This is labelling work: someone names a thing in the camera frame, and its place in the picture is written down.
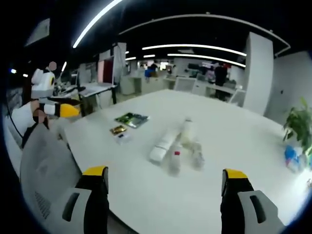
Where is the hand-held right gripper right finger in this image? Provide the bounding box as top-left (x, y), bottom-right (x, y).
top-left (220, 168), bottom-right (286, 234)

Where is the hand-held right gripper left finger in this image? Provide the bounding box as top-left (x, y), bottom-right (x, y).
top-left (47, 165), bottom-right (109, 234)

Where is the clear red-label skincare bottle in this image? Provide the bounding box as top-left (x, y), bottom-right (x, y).
top-left (167, 143), bottom-right (183, 176)

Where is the white skincare tube bottle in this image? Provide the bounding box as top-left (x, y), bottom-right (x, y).
top-left (149, 128), bottom-right (181, 164)

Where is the white desk with black legs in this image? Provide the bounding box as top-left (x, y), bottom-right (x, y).
top-left (77, 82), bottom-right (118, 115)

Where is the white clothing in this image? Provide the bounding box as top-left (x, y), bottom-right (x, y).
top-left (11, 101), bottom-right (39, 137)

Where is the grey office chair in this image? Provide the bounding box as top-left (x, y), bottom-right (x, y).
top-left (19, 121), bottom-right (85, 234)

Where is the red panel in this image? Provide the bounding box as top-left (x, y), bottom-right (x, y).
top-left (103, 60), bottom-right (114, 82)

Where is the golden packet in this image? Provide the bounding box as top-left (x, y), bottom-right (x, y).
top-left (109, 125), bottom-right (128, 135)

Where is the small white packet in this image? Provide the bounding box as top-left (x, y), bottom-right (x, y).
top-left (115, 132), bottom-right (132, 145)

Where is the green packet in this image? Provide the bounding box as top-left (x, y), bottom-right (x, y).
top-left (114, 112), bottom-right (150, 129)

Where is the blue plastic packet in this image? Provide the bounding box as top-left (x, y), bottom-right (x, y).
top-left (283, 144), bottom-right (309, 172)

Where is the long ceiling light strip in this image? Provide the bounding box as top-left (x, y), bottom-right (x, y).
top-left (167, 53), bottom-right (246, 68)
top-left (142, 44), bottom-right (247, 57)
top-left (72, 0), bottom-right (125, 49)

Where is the green potted plant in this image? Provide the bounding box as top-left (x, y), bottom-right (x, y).
top-left (282, 97), bottom-right (312, 156)

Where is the black cable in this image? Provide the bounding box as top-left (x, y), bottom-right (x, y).
top-left (4, 107), bottom-right (25, 147)

